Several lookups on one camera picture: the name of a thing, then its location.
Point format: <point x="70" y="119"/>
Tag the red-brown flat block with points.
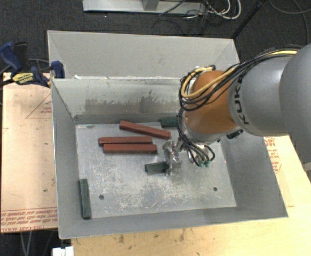
<point x="144" y="129"/>
<point x="130" y="148"/>
<point x="124" y="140"/>

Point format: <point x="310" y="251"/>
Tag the brown cardboard board red print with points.
<point x="27" y="148"/>

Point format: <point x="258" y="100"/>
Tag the grey metal bin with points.
<point x="134" y="191"/>

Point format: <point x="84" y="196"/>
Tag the dark green flat block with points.
<point x="85" y="199"/>
<point x="155" y="167"/>
<point x="168" y="122"/>

